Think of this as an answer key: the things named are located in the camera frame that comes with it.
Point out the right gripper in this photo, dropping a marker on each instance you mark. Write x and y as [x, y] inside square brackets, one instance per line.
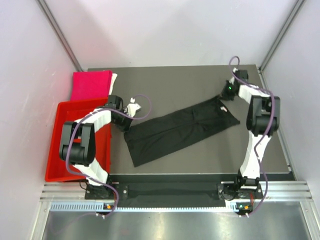
[224, 96]

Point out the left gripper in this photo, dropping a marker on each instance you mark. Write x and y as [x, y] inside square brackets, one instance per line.
[126, 127]

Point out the black t-shirt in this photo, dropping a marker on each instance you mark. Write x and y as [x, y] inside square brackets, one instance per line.
[161, 136]

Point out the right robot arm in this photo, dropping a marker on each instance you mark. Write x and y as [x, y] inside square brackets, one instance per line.
[263, 120]

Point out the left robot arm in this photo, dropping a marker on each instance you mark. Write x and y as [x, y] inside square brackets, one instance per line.
[78, 137]

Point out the folded white t-shirt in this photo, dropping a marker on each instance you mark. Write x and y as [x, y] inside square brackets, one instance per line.
[112, 82]

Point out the folded pink t-shirt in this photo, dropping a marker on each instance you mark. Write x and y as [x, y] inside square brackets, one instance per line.
[87, 85]

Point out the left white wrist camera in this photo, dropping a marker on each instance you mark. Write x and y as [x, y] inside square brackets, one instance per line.
[132, 107]

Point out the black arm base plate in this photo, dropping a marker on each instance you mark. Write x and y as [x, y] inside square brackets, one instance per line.
[226, 181]

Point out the grey slotted cable duct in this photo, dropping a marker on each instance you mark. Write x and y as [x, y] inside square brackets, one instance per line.
[103, 207]

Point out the right corner aluminium post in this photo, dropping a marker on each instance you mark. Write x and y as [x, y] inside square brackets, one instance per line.
[293, 13]

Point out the corner aluminium post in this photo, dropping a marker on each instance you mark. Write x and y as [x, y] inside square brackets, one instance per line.
[293, 13]
[59, 34]

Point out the aluminium frame rail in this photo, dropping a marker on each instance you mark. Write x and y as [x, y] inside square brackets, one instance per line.
[273, 191]

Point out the left corner aluminium post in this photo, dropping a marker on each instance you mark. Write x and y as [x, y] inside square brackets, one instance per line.
[59, 34]

